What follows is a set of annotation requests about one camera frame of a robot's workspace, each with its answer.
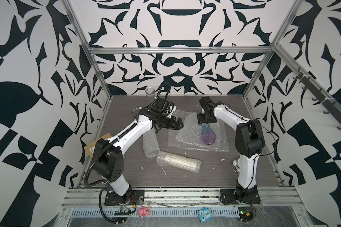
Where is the purple blue glass vase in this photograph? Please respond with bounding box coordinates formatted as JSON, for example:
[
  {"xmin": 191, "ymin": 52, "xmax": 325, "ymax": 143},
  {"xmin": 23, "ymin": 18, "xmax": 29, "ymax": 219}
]
[{"xmin": 201, "ymin": 124, "xmax": 216, "ymax": 145}]

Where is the bubble-wrapped purple item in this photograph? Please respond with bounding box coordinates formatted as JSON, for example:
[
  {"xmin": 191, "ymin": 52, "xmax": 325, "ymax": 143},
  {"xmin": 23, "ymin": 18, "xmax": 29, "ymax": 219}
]
[{"xmin": 175, "ymin": 113, "xmax": 221, "ymax": 149}]

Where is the pink toy figure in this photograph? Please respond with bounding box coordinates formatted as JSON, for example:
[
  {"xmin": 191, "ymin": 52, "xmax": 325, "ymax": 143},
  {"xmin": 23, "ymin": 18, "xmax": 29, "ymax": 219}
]
[{"xmin": 137, "ymin": 206, "xmax": 152, "ymax": 218}]

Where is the white alarm clock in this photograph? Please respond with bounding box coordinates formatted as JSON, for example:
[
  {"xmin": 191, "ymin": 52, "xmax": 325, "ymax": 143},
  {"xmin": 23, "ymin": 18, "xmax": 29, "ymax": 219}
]
[{"xmin": 232, "ymin": 159, "xmax": 240, "ymax": 173}]

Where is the white perforated cable duct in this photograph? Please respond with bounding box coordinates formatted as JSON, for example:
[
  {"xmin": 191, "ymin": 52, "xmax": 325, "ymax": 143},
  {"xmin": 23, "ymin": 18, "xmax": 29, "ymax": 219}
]
[{"xmin": 70, "ymin": 207, "xmax": 240, "ymax": 218}]

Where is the right circuit board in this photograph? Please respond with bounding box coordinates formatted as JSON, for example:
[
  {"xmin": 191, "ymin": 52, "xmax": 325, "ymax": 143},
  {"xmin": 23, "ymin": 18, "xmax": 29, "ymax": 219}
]
[{"xmin": 237, "ymin": 206, "xmax": 256, "ymax": 223}]

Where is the left circuit board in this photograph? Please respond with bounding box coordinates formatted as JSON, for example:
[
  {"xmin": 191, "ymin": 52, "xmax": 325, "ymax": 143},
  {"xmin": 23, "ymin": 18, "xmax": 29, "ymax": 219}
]
[{"xmin": 114, "ymin": 207, "xmax": 136, "ymax": 216}]

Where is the bubble-wrapped roll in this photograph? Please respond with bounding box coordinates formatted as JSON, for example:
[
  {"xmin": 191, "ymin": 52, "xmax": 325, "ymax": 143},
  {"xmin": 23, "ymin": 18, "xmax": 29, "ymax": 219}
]
[{"xmin": 143, "ymin": 128, "xmax": 160, "ymax": 159}]

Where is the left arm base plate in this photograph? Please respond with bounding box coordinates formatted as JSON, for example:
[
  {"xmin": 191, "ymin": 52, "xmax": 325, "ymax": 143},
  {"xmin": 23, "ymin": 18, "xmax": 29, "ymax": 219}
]
[{"xmin": 104, "ymin": 189, "xmax": 145, "ymax": 206}]

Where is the bubble-wrapped cylinder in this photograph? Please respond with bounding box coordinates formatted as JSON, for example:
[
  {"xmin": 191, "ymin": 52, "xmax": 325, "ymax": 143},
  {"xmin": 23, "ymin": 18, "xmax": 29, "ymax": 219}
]
[{"xmin": 156, "ymin": 151, "xmax": 201, "ymax": 174}]

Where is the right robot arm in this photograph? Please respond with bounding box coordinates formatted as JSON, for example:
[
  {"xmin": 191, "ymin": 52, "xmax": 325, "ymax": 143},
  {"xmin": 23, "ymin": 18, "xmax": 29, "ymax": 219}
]
[{"xmin": 197, "ymin": 96, "xmax": 265, "ymax": 199}]

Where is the circuit board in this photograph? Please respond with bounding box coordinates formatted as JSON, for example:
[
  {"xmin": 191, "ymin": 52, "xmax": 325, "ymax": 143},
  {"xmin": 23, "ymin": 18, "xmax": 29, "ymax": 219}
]
[
  {"xmin": 237, "ymin": 206, "xmax": 256, "ymax": 223},
  {"xmin": 114, "ymin": 207, "xmax": 136, "ymax": 216}
]

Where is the bubble wrap around vase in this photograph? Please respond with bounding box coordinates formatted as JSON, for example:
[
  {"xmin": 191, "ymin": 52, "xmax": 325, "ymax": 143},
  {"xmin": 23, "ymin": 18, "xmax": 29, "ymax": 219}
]
[{"xmin": 168, "ymin": 110, "xmax": 229, "ymax": 152}]

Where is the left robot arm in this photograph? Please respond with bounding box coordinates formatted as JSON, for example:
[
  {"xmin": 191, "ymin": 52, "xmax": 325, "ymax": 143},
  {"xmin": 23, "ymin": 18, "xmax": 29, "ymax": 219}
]
[{"xmin": 83, "ymin": 82, "xmax": 184, "ymax": 202}]

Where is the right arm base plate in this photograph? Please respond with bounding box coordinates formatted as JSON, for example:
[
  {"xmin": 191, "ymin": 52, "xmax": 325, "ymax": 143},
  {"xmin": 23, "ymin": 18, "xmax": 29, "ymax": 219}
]
[{"xmin": 220, "ymin": 188, "xmax": 261, "ymax": 205}]

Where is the wooden picture frame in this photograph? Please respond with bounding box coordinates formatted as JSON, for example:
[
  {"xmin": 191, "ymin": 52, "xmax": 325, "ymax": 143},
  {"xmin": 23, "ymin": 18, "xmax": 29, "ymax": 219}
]
[{"xmin": 84, "ymin": 133, "xmax": 112, "ymax": 158}]

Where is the blue toy figure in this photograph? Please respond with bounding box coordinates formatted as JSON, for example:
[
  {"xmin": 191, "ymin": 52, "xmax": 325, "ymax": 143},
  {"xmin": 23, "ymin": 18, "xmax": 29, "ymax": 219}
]
[{"xmin": 197, "ymin": 207, "xmax": 213, "ymax": 223}]

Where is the clear glass vase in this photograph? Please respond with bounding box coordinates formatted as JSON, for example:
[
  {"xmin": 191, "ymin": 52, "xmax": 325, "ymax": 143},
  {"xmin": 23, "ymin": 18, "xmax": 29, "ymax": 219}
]
[{"xmin": 145, "ymin": 87, "xmax": 155, "ymax": 98}]

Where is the black hook rail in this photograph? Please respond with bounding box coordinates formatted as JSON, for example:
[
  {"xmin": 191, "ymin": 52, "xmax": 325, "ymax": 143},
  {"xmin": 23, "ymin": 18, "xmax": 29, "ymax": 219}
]
[{"xmin": 293, "ymin": 72, "xmax": 341, "ymax": 130}]

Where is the black corrugated cable hose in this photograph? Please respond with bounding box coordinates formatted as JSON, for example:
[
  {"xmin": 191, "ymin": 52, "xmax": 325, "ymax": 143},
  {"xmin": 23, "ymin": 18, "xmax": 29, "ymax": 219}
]
[{"xmin": 99, "ymin": 187, "xmax": 126, "ymax": 225}]

